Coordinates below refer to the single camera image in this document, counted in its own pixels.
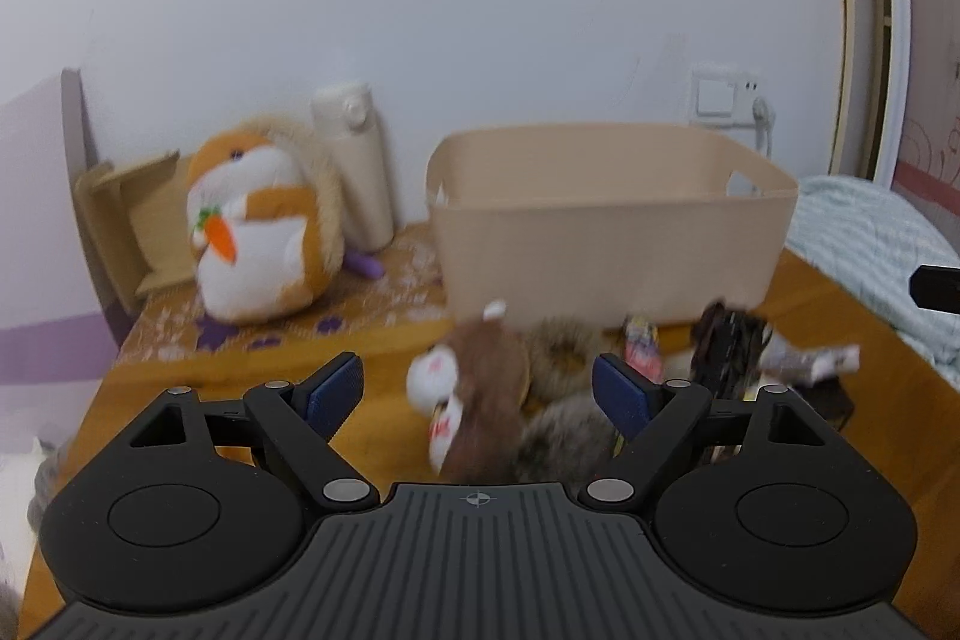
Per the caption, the white tissue packet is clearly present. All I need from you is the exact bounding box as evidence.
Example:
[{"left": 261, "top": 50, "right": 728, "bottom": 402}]
[{"left": 758, "top": 333, "right": 861, "bottom": 386}]

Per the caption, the brown squirrel plush keychain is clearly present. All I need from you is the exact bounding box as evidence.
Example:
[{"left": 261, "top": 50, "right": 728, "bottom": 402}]
[{"left": 405, "top": 299, "right": 620, "bottom": 486}]

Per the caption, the small snack packet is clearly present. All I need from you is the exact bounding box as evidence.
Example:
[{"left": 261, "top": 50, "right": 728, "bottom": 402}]
[{"left": 623, "top": 315, "right": 664, "bottom": 383}]

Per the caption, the light blue striped bedding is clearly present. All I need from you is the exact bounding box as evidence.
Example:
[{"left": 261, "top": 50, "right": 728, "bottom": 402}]
[{"left": 786, "top": 175, "right": 958, "bottom": 386}]

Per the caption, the brown fuzzy scrunchie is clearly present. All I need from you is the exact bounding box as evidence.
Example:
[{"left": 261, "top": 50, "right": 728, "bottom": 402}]
[{"left": 526, "top": 317, "right": 605, "bottom": 403}]

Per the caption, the dark brown hair claw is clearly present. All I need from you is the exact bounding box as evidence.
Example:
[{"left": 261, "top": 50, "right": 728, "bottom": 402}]
[{"left": 690, "top": 299, "right": 771, "bottom": 466}]

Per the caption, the patterned brown table mat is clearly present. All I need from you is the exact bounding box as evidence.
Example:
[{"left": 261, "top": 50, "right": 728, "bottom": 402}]
[{"left": 115, "top": 222, "right": 452, "bottom": 366}]

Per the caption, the purple pen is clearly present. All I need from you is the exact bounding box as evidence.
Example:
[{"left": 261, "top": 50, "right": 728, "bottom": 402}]
[{"left": 343, "top": 248, "right": 386, "bottom": 281}]

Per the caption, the beige plastic storage basket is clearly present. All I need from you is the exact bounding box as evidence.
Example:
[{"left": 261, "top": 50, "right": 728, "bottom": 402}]
[{"left": 425, "top": 122, "right": 799, "bottom": 330}]

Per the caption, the orange white hamster plush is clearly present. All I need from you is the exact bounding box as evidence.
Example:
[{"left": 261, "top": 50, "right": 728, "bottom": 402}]
[{"left": 185, "top": 117, "right": 345, "bottom": 325}]

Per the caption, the brown cardboard box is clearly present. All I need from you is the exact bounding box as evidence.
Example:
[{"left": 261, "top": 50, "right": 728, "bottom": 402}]
[{"left": 73, "top": 151, "right": 194, "bottom": 315}]

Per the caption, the cream thermos bottle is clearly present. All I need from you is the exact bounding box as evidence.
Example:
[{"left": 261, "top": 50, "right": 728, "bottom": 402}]
[{"left": 311, "top": 83, "right": 394, "bottom": 253}]

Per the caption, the white plug and cable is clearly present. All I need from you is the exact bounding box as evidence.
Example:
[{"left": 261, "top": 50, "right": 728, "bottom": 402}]
[{"left": 750, "top": 94, "right": 778, "bottom": 161}]

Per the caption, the white door frame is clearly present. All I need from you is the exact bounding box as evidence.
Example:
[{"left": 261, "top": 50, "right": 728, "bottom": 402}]
[{"left": 830, "top": 0, "right": 958, "bottom": 214}]

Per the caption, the white wall switch socket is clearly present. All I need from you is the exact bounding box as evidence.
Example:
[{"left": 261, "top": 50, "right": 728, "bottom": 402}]
[{"left": 686, "top": 65, "right": 763, "bottom": 130}]

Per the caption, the grey rope bundle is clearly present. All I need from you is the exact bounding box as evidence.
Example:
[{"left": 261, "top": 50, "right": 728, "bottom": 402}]
[{"left": 24, "top": 435, "right": 74, "bottom": 536}]

